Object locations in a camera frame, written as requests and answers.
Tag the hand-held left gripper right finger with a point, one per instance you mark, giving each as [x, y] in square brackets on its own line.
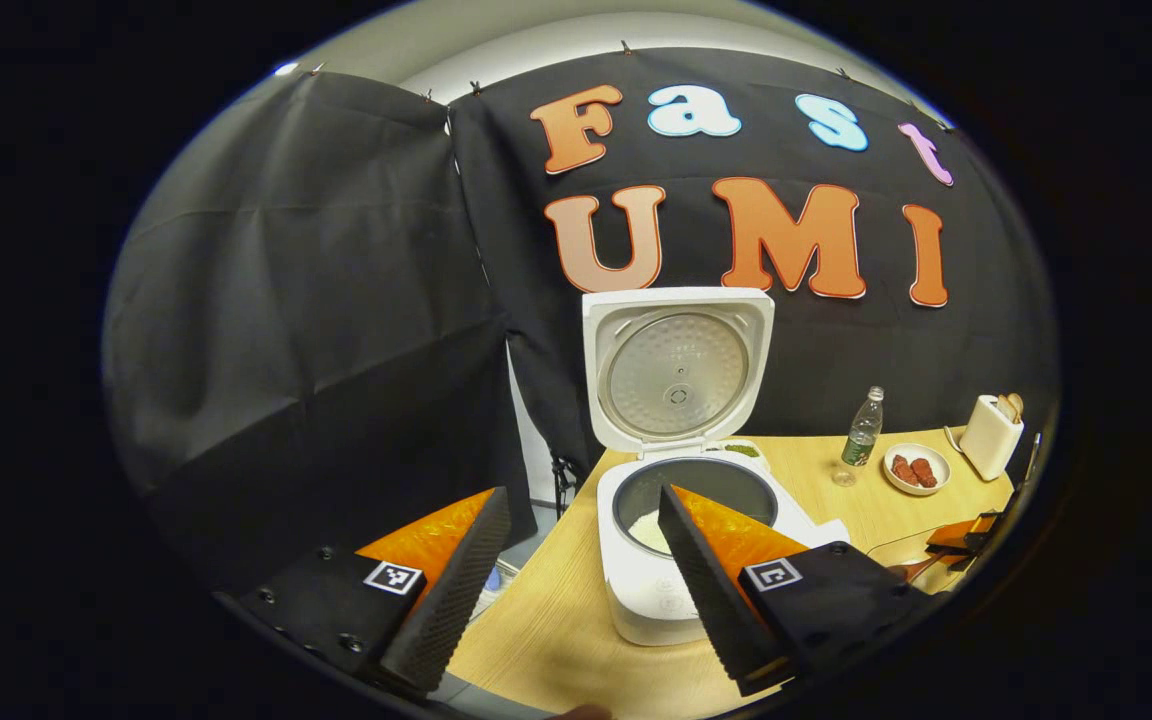
[711, 590]

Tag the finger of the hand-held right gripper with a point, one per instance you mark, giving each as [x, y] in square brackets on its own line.
[956, 532]

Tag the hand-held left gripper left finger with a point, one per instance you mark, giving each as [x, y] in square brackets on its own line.
[461, 590]

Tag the white rice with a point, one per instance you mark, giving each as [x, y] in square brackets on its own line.
[651, 530]

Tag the white rice cooker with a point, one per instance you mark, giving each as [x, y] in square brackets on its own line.
[676, 375]

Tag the white round plate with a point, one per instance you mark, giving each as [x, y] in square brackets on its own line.
[941, 468]

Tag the red meat slice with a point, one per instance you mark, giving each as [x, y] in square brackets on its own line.
[925, 473]
[904, 471]

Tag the white toaster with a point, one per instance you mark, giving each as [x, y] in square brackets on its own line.
[986, 445]

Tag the toasted bread slice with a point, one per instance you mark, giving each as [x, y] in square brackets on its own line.
[1004, 408]
[1016, 403]

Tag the clear plastic water bottle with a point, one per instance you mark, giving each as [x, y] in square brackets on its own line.
[863, 435]

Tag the white divided dish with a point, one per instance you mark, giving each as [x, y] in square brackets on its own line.
[736, 452]

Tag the black stand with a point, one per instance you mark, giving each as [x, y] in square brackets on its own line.
[564, 485]

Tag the black backdrop cloth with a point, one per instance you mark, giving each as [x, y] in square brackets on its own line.
[316, 330]

